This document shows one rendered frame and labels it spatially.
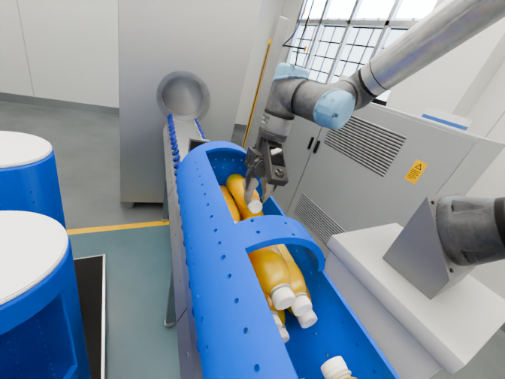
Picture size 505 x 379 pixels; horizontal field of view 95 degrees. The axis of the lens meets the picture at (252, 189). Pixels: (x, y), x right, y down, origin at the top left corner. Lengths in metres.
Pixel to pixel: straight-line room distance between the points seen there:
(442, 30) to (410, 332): 0.54
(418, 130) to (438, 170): 0.28
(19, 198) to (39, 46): 4.05
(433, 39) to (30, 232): 0.88
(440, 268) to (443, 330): 0.11
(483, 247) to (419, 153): 1.27
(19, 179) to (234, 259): 0.79
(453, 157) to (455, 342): 1.29
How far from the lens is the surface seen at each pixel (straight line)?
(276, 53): 1.38
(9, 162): 1.02
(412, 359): 0.66
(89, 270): 1.80
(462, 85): 2.89
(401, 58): 0.56
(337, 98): 0.49
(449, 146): 1.78
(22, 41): 5.01
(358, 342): 0.54
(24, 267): 0.64
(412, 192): 1.85
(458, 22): 0.55
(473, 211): 0.62
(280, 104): 0.56
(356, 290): 0.67
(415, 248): 0.64
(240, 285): 0.37
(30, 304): 0.64
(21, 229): 0.73
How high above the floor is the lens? 1.48
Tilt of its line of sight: 28 degrees down
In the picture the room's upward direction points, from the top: 17 degrees clockwise
